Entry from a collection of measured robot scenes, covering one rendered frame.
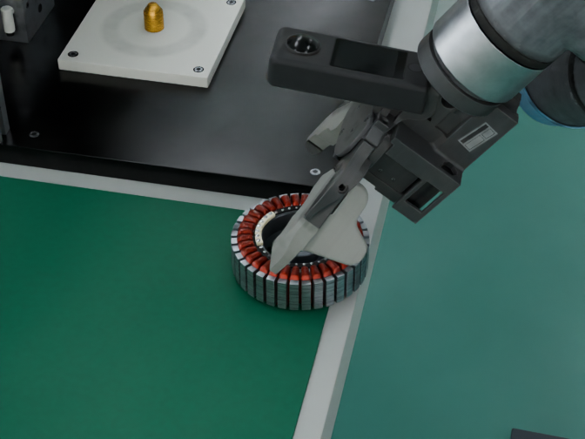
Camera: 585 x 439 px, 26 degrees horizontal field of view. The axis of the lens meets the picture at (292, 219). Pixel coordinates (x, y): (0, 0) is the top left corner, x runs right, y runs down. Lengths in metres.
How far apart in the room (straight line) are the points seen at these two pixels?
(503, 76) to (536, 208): 1.46
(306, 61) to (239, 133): 0.27
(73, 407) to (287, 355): 0.17
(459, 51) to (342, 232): 0.17
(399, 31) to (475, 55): 0.49
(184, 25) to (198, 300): 0.36
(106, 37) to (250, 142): 0.21
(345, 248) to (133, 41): 0.42
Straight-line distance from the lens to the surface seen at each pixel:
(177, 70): 1.22
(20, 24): 1.29
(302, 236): 0.92
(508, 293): 2.14
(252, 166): 1.11
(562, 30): 0.84
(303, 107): 1.19
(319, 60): 0.89
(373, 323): 2.06
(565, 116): 0.98
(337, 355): 0.98
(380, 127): 0.90
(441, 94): 0.87
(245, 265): 1.00
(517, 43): 0.84
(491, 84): 0.86
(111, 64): 1.24
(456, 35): 0.86
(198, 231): 1.08
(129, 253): 1.07
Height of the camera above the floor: 1.46
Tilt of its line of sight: 40 degrees down
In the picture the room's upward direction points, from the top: straight up
